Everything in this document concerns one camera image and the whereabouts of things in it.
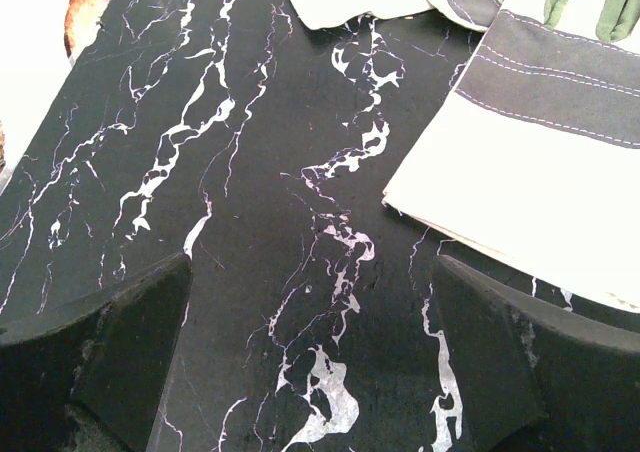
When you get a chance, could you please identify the white grey work glove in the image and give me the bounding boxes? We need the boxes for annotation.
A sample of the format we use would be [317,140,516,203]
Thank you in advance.
[383,0,639,312]

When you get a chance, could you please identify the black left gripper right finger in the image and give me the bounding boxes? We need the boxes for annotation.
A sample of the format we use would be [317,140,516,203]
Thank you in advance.
[432,256,639,451]

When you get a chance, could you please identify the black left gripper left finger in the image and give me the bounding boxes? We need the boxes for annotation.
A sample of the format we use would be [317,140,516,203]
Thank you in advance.
[1,253,192,451]

